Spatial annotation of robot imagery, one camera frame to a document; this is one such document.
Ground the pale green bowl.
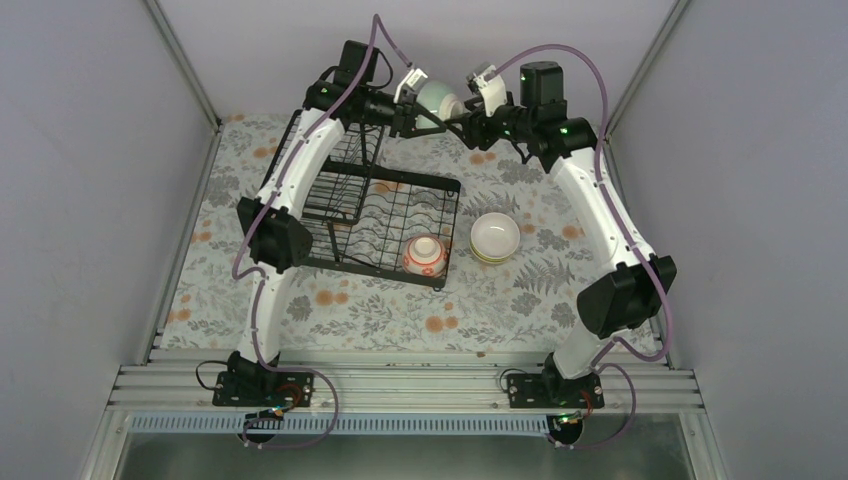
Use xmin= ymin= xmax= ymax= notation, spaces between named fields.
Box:
xmin=416 ymin=79 xmax=466 ymax=121

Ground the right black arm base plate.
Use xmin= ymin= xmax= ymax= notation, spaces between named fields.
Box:
xmin=504 ymin=372 xmax=605 ymax=409

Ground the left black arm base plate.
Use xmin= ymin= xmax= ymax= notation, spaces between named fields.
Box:
xmin=212 ymin=357 xmax=314 ymax=409

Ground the aluminium rail frame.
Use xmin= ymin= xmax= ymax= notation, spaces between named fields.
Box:
xmin=79 ymin=132 xmax=730 ymax=480

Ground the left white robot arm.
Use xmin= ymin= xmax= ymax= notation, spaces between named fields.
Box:
xmin=228 ymin=40 xmax=466 ymax=405

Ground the black wire dish rack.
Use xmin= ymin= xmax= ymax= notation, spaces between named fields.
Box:
xmin=249 ymin=125 xmax=461 ymax=291

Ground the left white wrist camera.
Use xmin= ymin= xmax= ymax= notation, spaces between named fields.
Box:
xmin=393 ymin=66 xmax=428 ymax=105

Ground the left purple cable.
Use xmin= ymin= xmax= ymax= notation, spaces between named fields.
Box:
xmin=230 ymin=13 xmax=415 ymax=450

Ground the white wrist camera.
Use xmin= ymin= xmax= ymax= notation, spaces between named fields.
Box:
xmin=466 ymin=62 xmax=508 ymax=117
xmin=393 ymin=66 xmax=428 ymax=105

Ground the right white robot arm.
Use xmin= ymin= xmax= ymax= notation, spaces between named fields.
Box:
xmin=462 ymin=61 xmax=677 ymax=408

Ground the red patterned white bowl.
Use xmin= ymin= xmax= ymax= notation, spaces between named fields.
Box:
xmin=401 ymin=234 xmax=448 ymax=278

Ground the yellow-green bowl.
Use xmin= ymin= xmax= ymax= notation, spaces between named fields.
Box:
xmin=471 ymin=246 xmax=515 ymax=261

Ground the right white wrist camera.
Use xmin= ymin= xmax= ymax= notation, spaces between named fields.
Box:
xmin=466 ymin=62 xmax=508 ymax=117

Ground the grey slotted cable duct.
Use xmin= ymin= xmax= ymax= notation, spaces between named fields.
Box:
xmin=127 ymin=412 xmax=549 ymax=436

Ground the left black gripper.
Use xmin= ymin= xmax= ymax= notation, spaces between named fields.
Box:
xmin=361 ymin=87 xmax=448 ymax=139

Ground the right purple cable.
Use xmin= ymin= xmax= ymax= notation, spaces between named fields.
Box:
xmin=483 ymin=43 xmax=676 ymax=452

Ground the purple cable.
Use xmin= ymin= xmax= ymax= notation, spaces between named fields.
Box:
xmin=230 ymin=13 xmax=415 ymax=450
xmin=483 ymin=43 xmax=676 ymax=452

